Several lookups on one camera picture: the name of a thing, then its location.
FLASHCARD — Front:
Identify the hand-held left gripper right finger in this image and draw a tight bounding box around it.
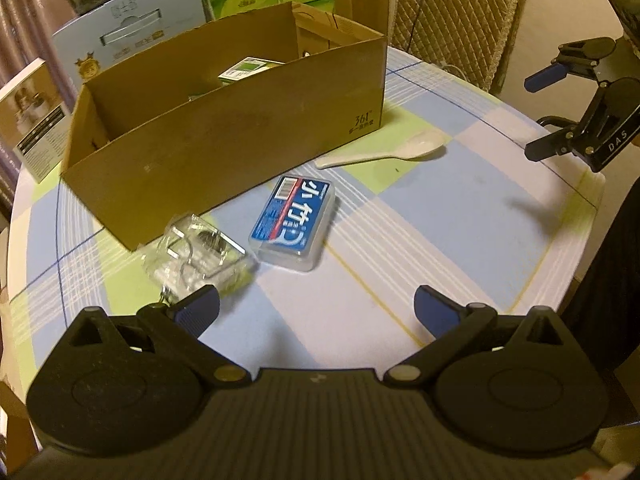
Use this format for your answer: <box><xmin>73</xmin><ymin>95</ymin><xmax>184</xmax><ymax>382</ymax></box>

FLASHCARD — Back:
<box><xmin>382</xmin><ymin>285</ymin><xmax>576</xmax><ymax>388</ymax></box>

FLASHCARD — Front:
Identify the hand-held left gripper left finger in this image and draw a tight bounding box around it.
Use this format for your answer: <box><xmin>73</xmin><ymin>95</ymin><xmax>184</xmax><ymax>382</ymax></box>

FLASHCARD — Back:
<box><xmin>67</xmin><ymin>285</ymin><xmax>251</xmax><ymax>395</ymax></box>

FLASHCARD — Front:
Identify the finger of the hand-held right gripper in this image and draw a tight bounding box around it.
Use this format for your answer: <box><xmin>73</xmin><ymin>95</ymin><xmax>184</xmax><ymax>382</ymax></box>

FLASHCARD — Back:
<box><xmin>524</xmin><ymin>37</ymin><xmax>621</xmax><ymax>92</ymax></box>
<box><xmin>525</xmin><ymin>122</ymin><xmax>596</xmax><ymax>161</ymax></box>

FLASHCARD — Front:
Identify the clear plastic hook package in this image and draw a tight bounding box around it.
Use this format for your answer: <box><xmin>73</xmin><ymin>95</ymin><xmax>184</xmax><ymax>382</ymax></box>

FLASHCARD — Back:
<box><xmin>142</xmin><ymin>214</ymin><xmax>259</xmax><ymax>307</ymax></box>

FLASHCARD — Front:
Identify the blue label floss case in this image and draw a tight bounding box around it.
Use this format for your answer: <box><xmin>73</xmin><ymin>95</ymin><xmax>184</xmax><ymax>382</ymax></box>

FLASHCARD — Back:
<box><xmin>248</xmin><ymin>175</ymin><xmax>337</xmax><ymax>273</ymax></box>

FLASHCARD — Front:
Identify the white plastic spoon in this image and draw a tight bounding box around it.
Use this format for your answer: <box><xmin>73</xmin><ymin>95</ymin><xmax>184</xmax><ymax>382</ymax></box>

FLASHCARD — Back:
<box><xmin>314</xmin><ymin>130</ymin><xmax>447</xmax><ymax>170</ymax></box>

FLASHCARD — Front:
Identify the brown cardboard box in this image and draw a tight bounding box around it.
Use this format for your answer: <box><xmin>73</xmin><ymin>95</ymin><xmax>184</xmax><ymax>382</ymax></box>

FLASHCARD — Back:
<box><xmin>60</xmin><ymin>1</ymin><xmax>388</xmax><ymax>252</ymax></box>

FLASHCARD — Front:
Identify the green medicine box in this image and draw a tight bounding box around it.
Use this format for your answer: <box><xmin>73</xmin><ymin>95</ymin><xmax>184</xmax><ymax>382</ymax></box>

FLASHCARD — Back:
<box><xmin>217</xmin><ymin>56</ymin><xmax>287</xmax><ymax>84</ymax></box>

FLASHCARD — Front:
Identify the checkered cloth desktop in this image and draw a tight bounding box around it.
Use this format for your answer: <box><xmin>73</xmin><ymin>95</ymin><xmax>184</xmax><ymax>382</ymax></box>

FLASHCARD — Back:
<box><xmin>7</xmin><ymin>45</ymin><xmax>608</xmax><ymax>411</ymax></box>

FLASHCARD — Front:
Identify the quilted beige chair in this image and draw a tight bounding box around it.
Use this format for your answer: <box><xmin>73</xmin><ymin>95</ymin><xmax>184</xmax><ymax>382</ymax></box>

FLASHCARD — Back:
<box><xmin>389</xmin><ymin>0</ymin><xmax>582</xmax><ymax>128</ymax></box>

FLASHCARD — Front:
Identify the person's dark clothing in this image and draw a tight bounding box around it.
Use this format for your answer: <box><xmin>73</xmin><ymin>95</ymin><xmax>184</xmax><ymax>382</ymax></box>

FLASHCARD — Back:
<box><xmin>565</xmin><ymin>180</ymin><xmax>640</xmax><ymax>461</ymax></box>

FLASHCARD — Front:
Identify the white brown humidifier box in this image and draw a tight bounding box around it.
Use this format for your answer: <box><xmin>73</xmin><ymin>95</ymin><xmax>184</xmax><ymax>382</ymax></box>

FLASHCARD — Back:
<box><xmin>0</xmin><ymin>57</ymin><xmax>77</xmax><ymax>184</ymax></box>

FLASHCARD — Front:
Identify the light blue milk carton box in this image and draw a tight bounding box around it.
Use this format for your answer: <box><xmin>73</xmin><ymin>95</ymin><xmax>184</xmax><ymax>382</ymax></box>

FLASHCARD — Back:
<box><xmin>52</xmin><ymin>0</ymin><xmax>212</xmax><ymax>87</ymax></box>

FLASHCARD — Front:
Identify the pink curtain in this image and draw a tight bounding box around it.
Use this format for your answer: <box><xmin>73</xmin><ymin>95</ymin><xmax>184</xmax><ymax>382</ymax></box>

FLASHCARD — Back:
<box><xmin>0</xmin><ymin>0</ymin><xmax>71</xmax><ymax>211</ymax></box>

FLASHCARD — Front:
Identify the black charger cable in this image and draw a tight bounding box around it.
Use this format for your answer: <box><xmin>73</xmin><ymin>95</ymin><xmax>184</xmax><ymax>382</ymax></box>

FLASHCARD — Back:
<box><xmin>406</xmin><ymin>0</ymin><xmax>427</xmax><ymax>53</ymax></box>

